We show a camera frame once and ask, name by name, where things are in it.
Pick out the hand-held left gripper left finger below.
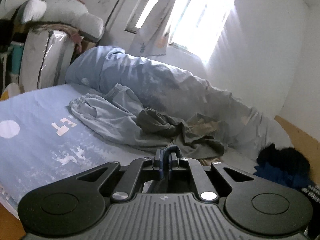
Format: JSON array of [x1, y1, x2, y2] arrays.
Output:
[[72, 149, 165, 202]]

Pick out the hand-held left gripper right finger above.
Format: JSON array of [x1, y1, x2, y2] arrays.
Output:
[[169, 148, 256, 202]]

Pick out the beige garment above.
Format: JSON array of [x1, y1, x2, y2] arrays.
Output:
[[199, 155, 224, 167]]

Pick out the olive green garment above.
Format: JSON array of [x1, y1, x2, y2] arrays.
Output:
[[136, 107, 225, 158]]

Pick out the pale grey garment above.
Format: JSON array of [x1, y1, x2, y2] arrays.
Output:
[[186, 112, 225, 138]]

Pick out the light blue-grey pants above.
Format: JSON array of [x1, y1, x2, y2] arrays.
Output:
[[69, 84, 150, 152]]

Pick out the light blue duvet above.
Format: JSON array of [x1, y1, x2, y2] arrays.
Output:
[[65, 45, 293, 153]]

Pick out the black garment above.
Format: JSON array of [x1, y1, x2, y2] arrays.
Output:
[[256, 144, 312, 180]]

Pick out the white printed curtain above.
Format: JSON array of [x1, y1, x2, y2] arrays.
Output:
[[129, 0, 185, 57]]

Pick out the wooden headboard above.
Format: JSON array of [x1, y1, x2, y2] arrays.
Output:
[[274, 115, 320, 160]]

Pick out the dark cloth with white print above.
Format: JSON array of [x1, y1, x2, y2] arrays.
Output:
[[299, 177, 320, 204]]

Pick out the pink cloth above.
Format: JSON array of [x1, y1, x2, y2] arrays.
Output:
[[71, 34, 84, 53]]

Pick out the plastic-wrapped white mattress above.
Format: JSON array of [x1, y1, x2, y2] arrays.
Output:
[[19, 27, 77, 92]]

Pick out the brown folded blanket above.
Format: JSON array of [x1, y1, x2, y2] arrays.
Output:
[[32, 21, 83, 34]]

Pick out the teal container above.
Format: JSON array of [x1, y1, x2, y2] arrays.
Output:
[[9, 44, 25, 77]]

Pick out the white plush toy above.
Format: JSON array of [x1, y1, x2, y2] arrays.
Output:
[[19, 0, 105, 42]]

